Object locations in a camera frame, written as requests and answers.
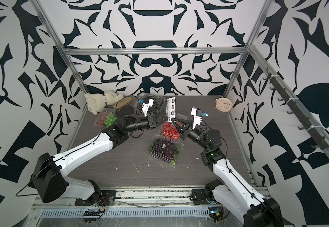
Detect white fruit sticker sheet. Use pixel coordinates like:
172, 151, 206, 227
166, 97, 176, 123

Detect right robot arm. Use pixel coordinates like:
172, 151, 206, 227
172, 118, 284, 227

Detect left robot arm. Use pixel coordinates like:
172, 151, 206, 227
31, 106, 170, 204

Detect empty stacked clamshell boxes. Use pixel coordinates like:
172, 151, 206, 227
139, 93, 165, 113

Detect strawberry clamshell box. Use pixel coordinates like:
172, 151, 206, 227
159, 113, 188, 140

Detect purple grape clamshell box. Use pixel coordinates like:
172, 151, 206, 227
148, 135, 184, 167

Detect beige alarm clock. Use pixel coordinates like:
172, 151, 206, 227
215, 97, 233, 113

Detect green grape clamshell box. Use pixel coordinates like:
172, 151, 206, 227
94, 109, 117, 128

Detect white plush toy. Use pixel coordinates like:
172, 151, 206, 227
84, 90, 124, 115

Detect right black controller board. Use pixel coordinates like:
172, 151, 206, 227
209, 207, 224, 222

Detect black controller board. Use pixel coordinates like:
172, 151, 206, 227
82, 210, 104, 223
209, 207, 224, 222

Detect left black controller board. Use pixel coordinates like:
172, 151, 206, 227
82, 210, 104, 223

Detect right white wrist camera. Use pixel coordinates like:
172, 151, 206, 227
191, 107, 208, 129

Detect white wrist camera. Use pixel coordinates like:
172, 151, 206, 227
191, 107, 208, 129
139, 98, 154, 117

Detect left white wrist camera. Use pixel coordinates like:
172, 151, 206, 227
139, 98, 154, 117

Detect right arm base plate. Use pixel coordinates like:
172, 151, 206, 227
189, 188, 221, 205

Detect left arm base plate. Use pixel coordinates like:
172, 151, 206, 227
74, 190, 117, 207

